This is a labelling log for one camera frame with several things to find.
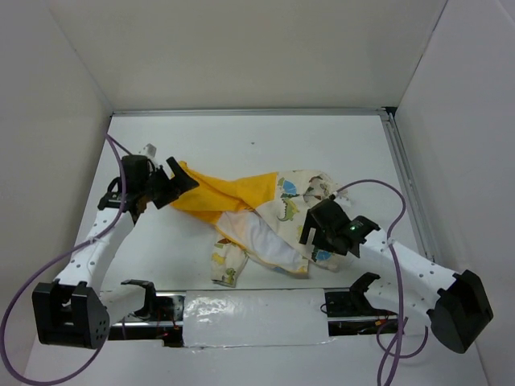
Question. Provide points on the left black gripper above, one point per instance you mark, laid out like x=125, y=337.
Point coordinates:
x=182, y=182

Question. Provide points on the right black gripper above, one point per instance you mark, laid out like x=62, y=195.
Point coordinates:
x=311, y=222

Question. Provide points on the yellow dinosaur print jacket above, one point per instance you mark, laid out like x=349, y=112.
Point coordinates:
x=260, y=218

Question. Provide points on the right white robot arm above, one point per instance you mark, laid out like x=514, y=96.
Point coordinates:
x=453, y=305

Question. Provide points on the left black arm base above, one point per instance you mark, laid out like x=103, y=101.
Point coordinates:
x=161, y=313

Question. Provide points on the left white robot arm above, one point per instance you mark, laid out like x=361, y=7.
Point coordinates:
x=73, y=310

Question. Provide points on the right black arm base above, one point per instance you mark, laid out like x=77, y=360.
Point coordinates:
x=349, y=314

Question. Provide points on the white taped cover plate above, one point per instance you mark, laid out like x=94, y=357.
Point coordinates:
x=254, y=318

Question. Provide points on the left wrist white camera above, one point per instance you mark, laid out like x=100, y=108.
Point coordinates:
x=148, y=150

